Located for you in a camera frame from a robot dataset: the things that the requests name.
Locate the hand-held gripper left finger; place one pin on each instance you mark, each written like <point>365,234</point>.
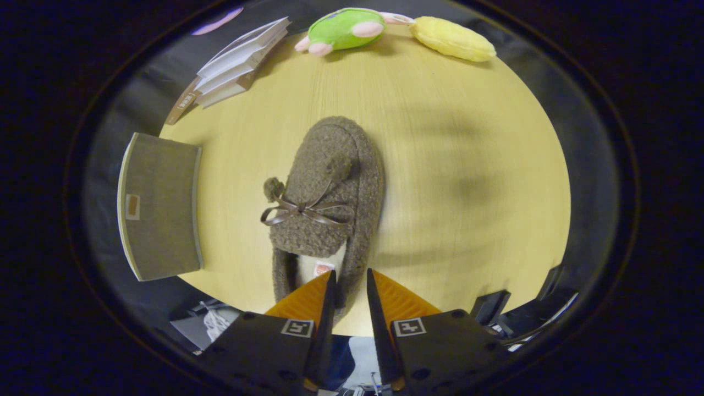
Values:
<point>258,352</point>

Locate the yellow plush toy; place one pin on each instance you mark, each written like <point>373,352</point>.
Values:
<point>451,38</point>

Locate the white book with portrait cover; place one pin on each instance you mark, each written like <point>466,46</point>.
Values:
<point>242,49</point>

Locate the person's blue trousers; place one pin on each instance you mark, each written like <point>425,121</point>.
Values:
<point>338,357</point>

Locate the grey fabric storage box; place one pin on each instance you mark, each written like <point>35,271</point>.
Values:
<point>159,220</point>

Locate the brown fuzzy shoe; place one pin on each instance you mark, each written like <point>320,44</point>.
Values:
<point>330,148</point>

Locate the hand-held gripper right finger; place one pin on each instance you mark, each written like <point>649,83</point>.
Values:
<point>445,352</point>

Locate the white crumpled cloth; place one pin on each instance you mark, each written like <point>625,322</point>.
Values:
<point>217,324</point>

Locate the green and pink plush toy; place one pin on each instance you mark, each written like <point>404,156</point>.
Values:
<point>341,27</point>

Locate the brown cardboard box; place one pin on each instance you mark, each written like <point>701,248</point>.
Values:
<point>184,102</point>

